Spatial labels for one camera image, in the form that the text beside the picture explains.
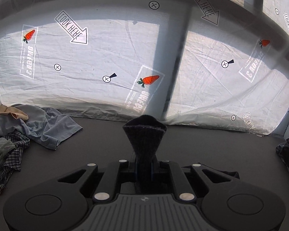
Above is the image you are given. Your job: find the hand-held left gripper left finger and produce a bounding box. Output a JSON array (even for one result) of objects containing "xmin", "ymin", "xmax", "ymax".
[{"xmin": 58, "ymin": 159, "xmax": 138, "ymax": 202}]

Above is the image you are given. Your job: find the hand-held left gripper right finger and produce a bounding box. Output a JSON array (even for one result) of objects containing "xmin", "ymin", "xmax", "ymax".
[{"xmin": 150, "ymin": 159, "xmax": 233, "ymax": 202}]

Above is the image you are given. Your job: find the dark navy sock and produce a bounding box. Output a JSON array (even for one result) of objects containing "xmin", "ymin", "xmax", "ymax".
[{"xmin": 122, "ymin": 114, "xmax": 167, "ymax": 194}]

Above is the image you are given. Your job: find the light blue shirt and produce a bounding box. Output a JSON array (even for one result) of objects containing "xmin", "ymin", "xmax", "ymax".
[{"xmin": 0, "ymin": 104, "xmax": 84, "ymax": 151}]

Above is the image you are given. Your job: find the dark plaid garment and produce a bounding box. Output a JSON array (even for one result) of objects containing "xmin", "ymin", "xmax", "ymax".
[{"xmin": 0, "ymin": 132, "xmax": 31, "ymax": 198}]

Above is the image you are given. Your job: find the white printed translucent sheet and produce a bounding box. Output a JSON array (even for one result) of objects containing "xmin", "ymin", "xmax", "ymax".
[{"xmin": 0, "ymin": 0, "xmax": 289, "ymax": 136}]

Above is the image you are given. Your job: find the beige cloth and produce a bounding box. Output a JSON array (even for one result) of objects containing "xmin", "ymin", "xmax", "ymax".
[{"xmin": 0, "ymin": 104, "xmax": 29, "ymax": 122}]

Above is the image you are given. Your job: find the grey green garment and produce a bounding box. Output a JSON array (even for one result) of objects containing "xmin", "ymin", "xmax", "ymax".
[{"xmin": 0, "ymin": 141, "xmax": 16, "ymax": 177}]

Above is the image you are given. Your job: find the black folded garment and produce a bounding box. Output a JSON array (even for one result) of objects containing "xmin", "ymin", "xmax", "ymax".
[{"xmin": 275, "ymin": 137, "xmax": 289, "ymax": 181}]

